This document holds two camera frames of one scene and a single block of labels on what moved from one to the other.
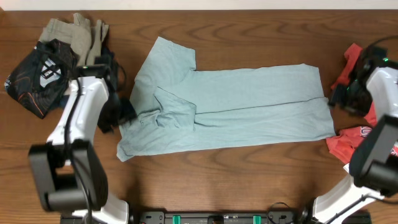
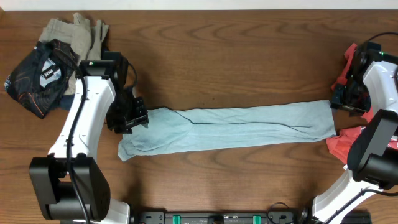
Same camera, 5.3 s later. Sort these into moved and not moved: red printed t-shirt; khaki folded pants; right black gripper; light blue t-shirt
Moved: light blue t-shirt
Not moved: red printed t-shirt; khaki folded pants; right black gripper
